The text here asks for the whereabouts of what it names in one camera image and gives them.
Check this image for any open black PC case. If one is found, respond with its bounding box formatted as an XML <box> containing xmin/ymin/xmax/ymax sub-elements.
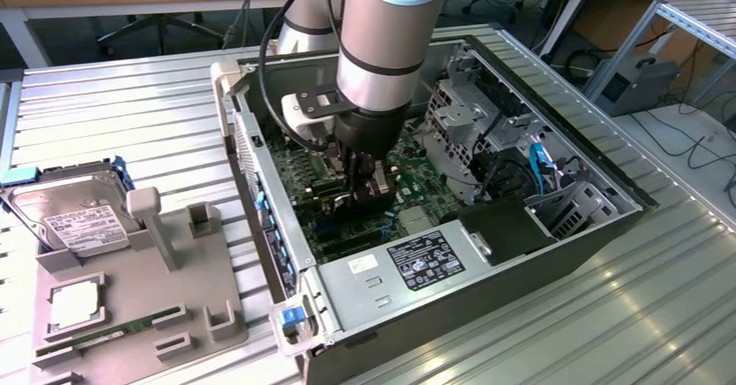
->
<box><xmin>211</xmin><ymin>34</ymin><xmax>661</xmax><ymax>385</ymax></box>

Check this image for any installed RAM stick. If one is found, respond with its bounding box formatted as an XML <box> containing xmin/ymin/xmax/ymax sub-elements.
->
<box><xmin>307</xmin><ymin>181</ymin><xmax>347</xmax><ymax>202</ymax></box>

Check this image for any large black chair base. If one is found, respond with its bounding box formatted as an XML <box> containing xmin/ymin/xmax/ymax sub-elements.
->
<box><xmin>94</xmin><ymin>12</ymin><xmax>228</xmax><ymax>58</ymax></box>

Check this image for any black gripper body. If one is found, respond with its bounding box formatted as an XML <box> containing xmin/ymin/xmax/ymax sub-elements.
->
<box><xmin>330</xmin><ymin>102</ymin><xmax>412</xmax><ymax>160</ymax></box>

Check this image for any blue case latch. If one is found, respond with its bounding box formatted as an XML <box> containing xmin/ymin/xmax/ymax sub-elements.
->
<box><xmin>279</xmin><ymin>306</ymin><xmax>307</xmax><ymax>331</ymax></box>

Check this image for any blue data wire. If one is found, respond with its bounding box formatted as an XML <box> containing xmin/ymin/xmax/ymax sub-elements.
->
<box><xmin>529</xmin><ymin>140</ymin><xmax>558</xmax><ymax>197</ymax></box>

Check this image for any aluminium slat frame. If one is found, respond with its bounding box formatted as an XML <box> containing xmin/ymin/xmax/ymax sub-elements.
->
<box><xmin>578</xmin><ymin>0</ymin><xmax>736</xmax><ymax>117</ymax></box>

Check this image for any blue disk carrier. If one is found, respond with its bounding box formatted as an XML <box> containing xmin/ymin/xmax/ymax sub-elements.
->
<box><xmin>0</xmin><ymin>155</ymin><xmax>137</xmax><ymax>214</ymax></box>

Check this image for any grey parts rack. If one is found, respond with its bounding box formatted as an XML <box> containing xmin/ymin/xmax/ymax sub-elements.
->
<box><xmin>28</xmin><ymin>185</ymin><xmax>252</xmax><ymax>385</ymax></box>

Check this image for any black slanted pole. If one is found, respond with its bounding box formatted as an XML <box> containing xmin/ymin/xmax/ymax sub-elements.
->
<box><xmin>539</xmin><ymin>0</ymin><xmax>609</xmax><ymax>59</ymax></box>

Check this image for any grey floor tower unit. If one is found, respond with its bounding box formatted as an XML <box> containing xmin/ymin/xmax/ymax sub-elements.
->
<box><xmin>583</xmin><ymin>55</ymin><xmax>684</xmax><ymax>118</ymax></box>

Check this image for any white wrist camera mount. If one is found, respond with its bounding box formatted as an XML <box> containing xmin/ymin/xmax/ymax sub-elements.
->
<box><xmin>279</xmin><ymin>91</ymin><xmax>355</xmax><ymax>143</ymax></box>

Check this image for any silver power supply unit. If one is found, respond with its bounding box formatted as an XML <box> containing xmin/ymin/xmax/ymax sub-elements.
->
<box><xmin>314</xmin><ymin>220</ymin><xmax>497</xmax><ymax>333</ymax></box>

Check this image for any green motherboard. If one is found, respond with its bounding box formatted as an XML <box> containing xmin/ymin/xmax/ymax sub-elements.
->
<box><xmin>268</xmin><ymin>113</ymin><xmax>467</xmax><ymax>265</ymax></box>

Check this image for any silver chipset heatsink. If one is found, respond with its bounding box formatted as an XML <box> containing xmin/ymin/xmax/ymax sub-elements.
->
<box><xmin>394</xmin><ymin>207</ymin><xmax>439</xmax><ymax>236</ymax></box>

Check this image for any silver hard disk drive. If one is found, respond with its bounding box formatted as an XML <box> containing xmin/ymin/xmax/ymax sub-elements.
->
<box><xmin>0</xmin><ymin>170</ymin><xmax>132</xmax><ymax>259</ymax></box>

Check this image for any green loose RAM stick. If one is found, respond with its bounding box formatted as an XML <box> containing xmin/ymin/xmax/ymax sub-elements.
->
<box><xmin>32</xmin><ymin>305</ymin><xmax>180</xmax><ymax>359</ymax></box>

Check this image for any black cable bundle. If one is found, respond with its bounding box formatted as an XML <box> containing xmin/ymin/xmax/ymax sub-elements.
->
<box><xmin>475</xmin><ymin>151</ymin><xmax>539</xmax><ymax>202</ymax></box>

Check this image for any metal drive cage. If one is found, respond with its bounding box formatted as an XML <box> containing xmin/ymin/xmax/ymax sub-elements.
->
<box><xmin>423</xmin><ymin>77</ymin><xmax>550</xmax><ymax>201</ymax></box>

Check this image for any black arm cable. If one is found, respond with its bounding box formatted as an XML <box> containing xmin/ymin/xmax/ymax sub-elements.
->
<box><xmin>256</xmin><ymin>0</ymin><xmax>328</xmax><ymax>152</ymax></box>

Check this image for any silver CPU chip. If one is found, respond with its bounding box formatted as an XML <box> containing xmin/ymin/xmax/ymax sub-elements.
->
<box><xmin>46</xmin><ymin>281</ymin><xmax>103</xmax><ymax>331</ymax></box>

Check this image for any black plastic shroud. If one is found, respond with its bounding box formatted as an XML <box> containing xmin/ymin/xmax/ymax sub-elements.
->
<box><xmin>456</xmin><ymin>197</ymin><xmax>559</xmax><ymax>266</ymax></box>

